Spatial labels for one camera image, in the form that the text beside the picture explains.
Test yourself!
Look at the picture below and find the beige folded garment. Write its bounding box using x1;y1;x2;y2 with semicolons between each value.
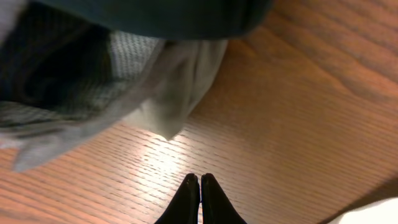
124;40;228;140

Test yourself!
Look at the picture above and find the grey folded garment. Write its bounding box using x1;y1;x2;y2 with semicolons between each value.
1;32;165;172

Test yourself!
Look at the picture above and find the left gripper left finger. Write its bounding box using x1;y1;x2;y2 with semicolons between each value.
155;173;200;224

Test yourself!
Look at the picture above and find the black folded garment with logo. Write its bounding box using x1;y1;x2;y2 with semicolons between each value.
1;0;271;106

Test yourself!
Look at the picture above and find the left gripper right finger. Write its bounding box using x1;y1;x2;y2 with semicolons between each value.
201;173;247;224

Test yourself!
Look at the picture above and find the white printed t-shirt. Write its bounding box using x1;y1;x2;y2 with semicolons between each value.
328;197;397;224

